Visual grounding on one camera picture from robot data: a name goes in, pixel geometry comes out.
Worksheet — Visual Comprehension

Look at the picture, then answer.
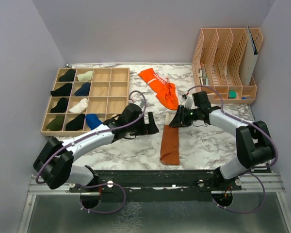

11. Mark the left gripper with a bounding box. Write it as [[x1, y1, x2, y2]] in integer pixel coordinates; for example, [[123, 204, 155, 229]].
[[128, 112, 159, 136]]

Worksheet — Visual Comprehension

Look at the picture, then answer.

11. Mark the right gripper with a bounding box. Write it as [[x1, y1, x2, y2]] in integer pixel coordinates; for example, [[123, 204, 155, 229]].
[[168, 105, 200, 128]]

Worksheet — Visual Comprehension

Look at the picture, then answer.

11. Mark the bright orange underwear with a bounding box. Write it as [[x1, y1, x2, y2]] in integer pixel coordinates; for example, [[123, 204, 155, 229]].
[[138, 68, 179, 110]]

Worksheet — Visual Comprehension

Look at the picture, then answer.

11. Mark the rust brown underwear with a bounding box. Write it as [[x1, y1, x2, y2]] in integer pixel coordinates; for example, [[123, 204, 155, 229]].
[[160, 113, 180, 166]]

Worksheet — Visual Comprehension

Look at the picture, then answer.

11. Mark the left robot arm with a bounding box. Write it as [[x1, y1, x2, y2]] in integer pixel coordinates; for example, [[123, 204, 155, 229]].
[[33, 103, 159, 192]]

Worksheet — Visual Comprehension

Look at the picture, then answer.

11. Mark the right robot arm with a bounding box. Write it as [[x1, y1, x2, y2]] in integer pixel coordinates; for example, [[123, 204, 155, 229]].
[[169, 91, 276, 190]]

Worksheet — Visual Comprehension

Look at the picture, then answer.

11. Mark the blue rolled underwear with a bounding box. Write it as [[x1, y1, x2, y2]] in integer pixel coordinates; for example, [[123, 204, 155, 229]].
[[85, 114, 102, 130]]

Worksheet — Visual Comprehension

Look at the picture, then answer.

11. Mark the black rolled underwear bottom row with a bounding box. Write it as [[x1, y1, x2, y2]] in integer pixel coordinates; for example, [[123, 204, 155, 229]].
[[65, 114, 85, 131]]

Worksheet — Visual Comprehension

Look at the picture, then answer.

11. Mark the white rolled underwear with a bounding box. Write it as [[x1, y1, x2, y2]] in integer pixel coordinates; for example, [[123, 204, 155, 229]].
[[68, 98, 88, 114]]

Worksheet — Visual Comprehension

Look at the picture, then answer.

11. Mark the navy rolled underwear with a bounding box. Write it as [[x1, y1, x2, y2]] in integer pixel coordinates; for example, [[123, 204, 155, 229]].
[[74, 83, 91, 97]]

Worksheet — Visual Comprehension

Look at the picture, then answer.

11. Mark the light green rolled underwear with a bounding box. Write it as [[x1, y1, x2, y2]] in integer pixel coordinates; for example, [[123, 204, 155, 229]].
[[77, 70, 93, 82]]

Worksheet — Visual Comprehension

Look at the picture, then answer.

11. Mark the black rolled underwear third row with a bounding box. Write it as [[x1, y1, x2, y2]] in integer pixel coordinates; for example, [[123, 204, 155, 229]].
[[49, 97, 68, 113]]

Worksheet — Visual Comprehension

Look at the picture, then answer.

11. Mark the black rolled underwear second row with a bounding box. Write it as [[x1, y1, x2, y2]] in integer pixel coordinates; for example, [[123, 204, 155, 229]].
[[50, 83, 73, 97]]

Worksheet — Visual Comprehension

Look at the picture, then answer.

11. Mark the dark green rolled underwear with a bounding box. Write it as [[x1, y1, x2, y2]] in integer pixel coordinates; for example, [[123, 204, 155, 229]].
[[46, 116, 65, 131]]

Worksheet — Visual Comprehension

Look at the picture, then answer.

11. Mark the black rolled underwear top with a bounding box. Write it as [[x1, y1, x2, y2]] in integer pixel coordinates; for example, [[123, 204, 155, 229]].
[[59, 69, 76, 82]]

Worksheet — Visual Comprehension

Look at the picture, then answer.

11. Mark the green object in rack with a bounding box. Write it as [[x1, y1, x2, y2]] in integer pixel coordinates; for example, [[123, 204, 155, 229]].
[[228, 91, 237, 100]]

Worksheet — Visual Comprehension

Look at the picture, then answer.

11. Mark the pink plastic file rack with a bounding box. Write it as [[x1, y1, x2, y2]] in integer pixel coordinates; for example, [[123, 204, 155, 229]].
[[192, 28, 263, 104]]

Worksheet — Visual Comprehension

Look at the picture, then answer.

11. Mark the wooden compartment organizer tray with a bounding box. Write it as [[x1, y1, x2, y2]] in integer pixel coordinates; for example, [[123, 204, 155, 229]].
[[41, 68, 130, 136]]

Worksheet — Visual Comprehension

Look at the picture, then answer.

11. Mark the white board in rack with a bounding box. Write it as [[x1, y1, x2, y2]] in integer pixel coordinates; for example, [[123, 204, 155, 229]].
[[239, 26, 259, 85]]

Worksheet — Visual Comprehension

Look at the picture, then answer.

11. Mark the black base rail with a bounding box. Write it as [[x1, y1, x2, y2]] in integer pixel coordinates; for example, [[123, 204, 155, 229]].
[[76, 170, 235, 202]]

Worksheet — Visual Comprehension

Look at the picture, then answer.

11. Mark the aluminium extrusion rail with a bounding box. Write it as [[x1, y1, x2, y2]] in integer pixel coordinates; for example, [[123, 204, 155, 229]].
[[27, 173, 286, 195]]

